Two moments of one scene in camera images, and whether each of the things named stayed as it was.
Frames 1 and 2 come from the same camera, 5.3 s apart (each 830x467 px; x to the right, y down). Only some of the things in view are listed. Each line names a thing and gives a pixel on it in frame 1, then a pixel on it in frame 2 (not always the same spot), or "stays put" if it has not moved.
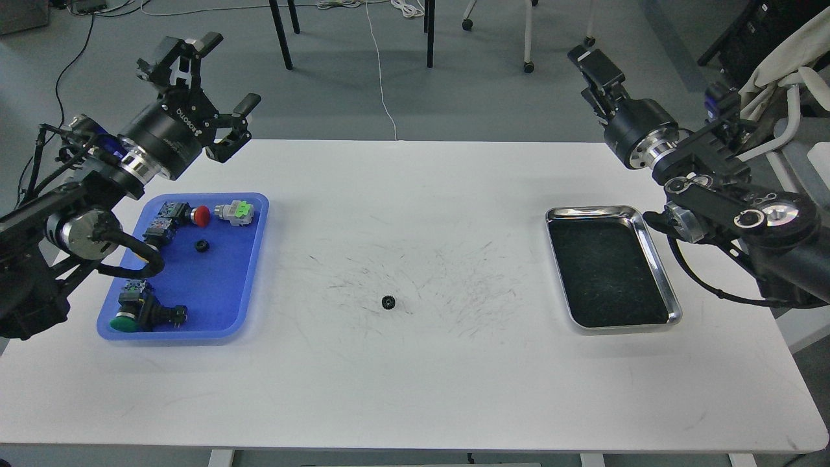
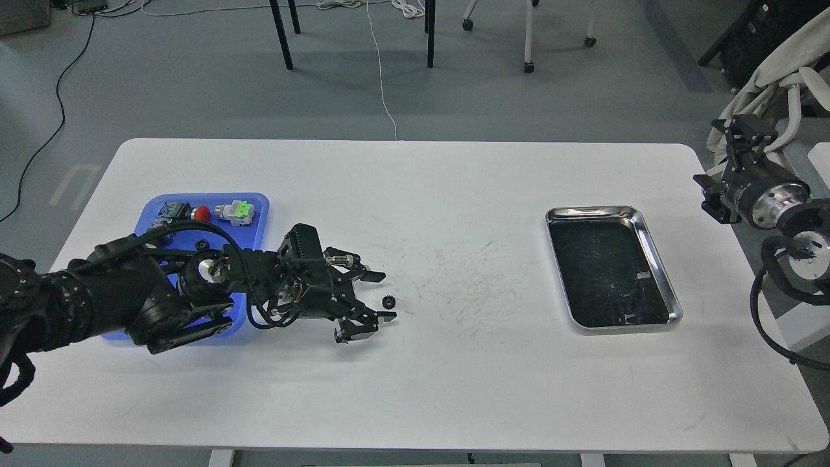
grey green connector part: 239,213 stays put
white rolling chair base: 467,24 stays put
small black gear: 388,302 stays put
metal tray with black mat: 610,275 stays put
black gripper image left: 168,136 -> 303,277
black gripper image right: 640,128 -> 759,191
